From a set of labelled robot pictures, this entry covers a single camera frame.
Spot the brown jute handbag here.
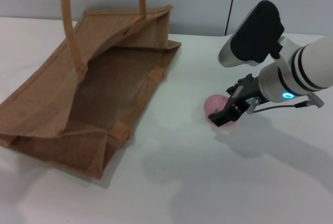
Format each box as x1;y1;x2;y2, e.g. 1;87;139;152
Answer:
0;0;182;188

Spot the right wrist cable with plugs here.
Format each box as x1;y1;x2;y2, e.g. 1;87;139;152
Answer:
247;95;325;115

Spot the dark wall panel joint strip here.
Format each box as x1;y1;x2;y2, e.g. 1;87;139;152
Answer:
224;0;239;36

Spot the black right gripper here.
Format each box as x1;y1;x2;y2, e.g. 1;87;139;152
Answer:
208;73;270;127

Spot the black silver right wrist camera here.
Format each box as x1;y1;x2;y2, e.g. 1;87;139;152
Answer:
217;0;286;68

